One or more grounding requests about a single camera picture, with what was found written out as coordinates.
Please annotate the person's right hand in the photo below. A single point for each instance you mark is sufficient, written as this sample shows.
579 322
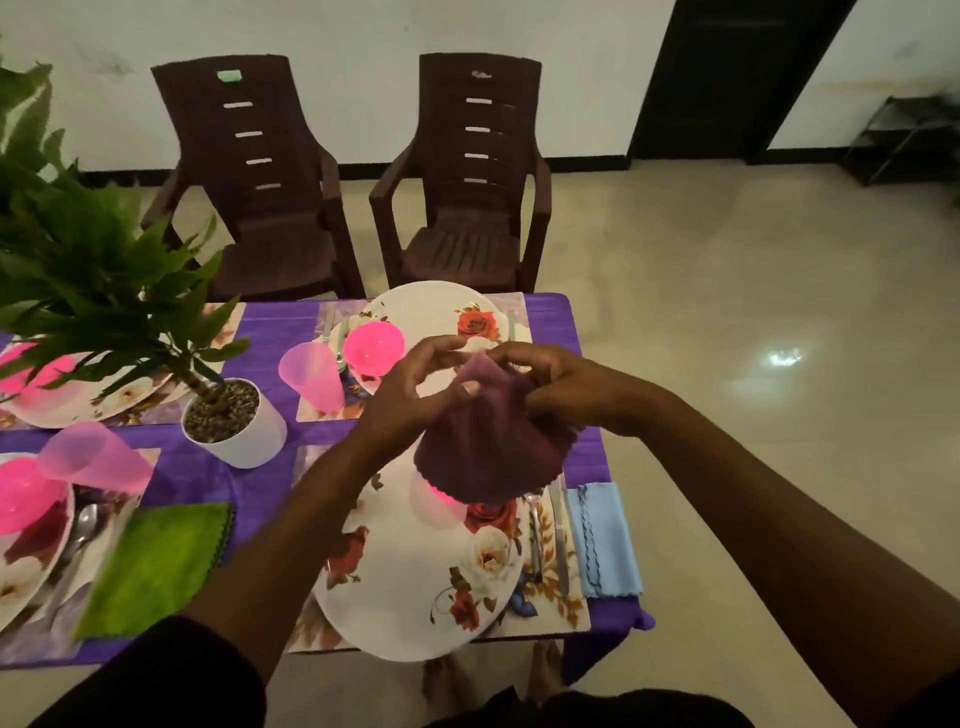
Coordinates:
592 394

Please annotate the person's left hand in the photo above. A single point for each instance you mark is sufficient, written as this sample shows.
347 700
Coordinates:
397 405

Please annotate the steel spoon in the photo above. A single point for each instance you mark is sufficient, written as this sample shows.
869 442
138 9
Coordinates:
340 352
534 540
82 525

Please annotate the light pink plastic cup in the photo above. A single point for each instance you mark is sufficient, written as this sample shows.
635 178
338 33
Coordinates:
315 375
97 457

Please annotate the pink zigzag edged cloth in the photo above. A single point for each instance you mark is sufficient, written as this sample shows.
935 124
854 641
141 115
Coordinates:
487 450

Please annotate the white rose print plate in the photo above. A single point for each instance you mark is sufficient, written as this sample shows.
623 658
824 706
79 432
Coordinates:
30 577
397 585
435 307
75 409

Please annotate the steel fork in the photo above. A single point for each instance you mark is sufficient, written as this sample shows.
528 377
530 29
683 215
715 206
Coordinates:
511 326

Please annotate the steel table knife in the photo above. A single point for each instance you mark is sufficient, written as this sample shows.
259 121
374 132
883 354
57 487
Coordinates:
326 322
559 540

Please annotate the floral print placemat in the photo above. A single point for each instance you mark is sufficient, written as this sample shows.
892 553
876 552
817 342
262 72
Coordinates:
570 607
229 319
517 304
30 645

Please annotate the white zigzag edged cloth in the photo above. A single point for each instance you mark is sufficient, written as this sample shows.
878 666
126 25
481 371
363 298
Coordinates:
607 540

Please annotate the green ribbed mat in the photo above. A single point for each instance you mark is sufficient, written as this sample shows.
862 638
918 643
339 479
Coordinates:
150 570

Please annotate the person's right forearm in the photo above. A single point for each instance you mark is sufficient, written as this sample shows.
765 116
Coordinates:
810 562

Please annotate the person's right foot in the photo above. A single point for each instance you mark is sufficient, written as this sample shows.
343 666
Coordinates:
546 671

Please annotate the person's foot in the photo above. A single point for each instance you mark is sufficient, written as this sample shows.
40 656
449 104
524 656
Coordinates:
440 686
546 671

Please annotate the person's left foot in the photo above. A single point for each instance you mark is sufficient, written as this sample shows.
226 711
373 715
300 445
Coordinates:
440 686

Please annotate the person's black shirt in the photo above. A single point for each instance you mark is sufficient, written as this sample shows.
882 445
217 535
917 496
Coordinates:
150 682

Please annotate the green plant in white pot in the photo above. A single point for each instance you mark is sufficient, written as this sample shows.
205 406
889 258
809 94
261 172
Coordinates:
247 442

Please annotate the purple tablecloth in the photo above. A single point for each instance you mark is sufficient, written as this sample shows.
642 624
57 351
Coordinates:
255 480

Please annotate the brown plastic armchair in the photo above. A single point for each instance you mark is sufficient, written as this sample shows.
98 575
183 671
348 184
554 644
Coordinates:
270 255
457 255

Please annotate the dark wooden door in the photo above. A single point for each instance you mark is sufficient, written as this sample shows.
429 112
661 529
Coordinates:
720 82

